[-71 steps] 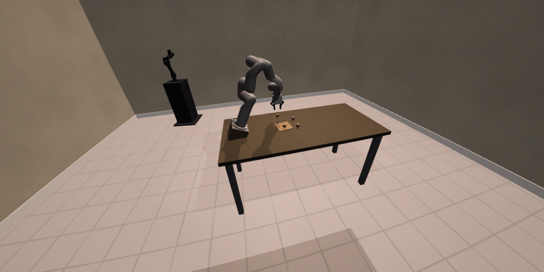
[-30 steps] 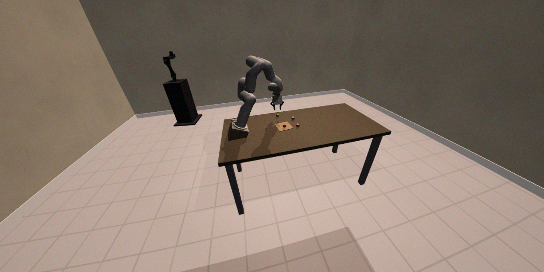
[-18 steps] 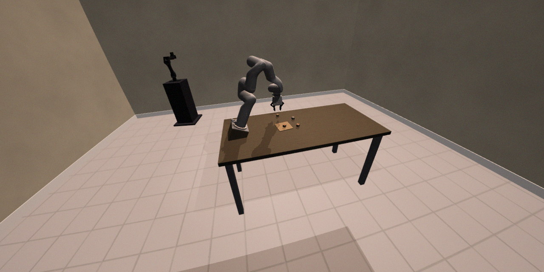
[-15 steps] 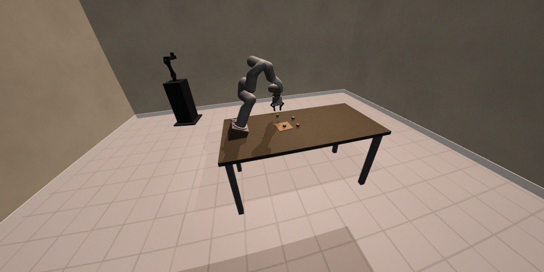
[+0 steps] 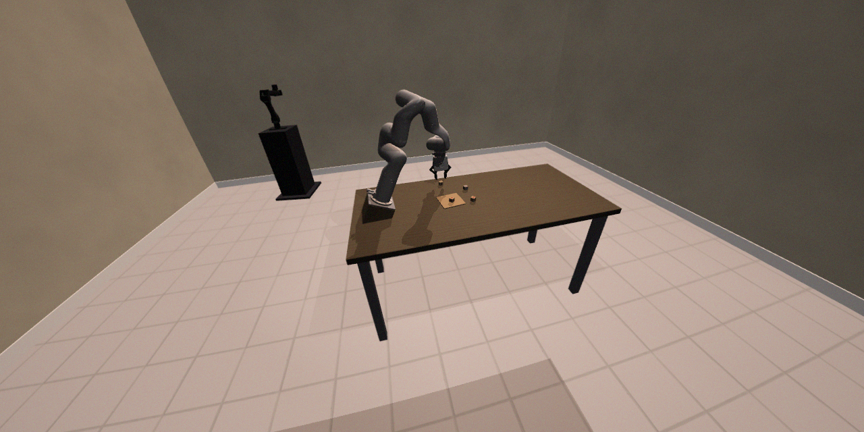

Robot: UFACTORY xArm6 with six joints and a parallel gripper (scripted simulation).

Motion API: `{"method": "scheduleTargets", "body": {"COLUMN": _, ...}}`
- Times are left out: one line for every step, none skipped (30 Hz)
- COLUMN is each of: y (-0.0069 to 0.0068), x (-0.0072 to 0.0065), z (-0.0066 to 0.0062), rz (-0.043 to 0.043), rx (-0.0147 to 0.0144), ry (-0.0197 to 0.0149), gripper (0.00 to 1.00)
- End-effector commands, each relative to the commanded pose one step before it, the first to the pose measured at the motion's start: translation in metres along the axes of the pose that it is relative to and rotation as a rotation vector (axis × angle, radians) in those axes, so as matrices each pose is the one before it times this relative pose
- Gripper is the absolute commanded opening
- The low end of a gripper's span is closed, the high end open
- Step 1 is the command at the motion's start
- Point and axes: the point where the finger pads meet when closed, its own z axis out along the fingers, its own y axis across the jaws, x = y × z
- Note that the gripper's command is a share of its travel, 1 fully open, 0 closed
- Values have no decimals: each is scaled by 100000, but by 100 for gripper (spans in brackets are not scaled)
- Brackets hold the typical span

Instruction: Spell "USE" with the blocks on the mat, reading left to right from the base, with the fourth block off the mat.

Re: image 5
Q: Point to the tan flat mat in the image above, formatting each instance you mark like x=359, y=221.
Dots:
x=444, y=200

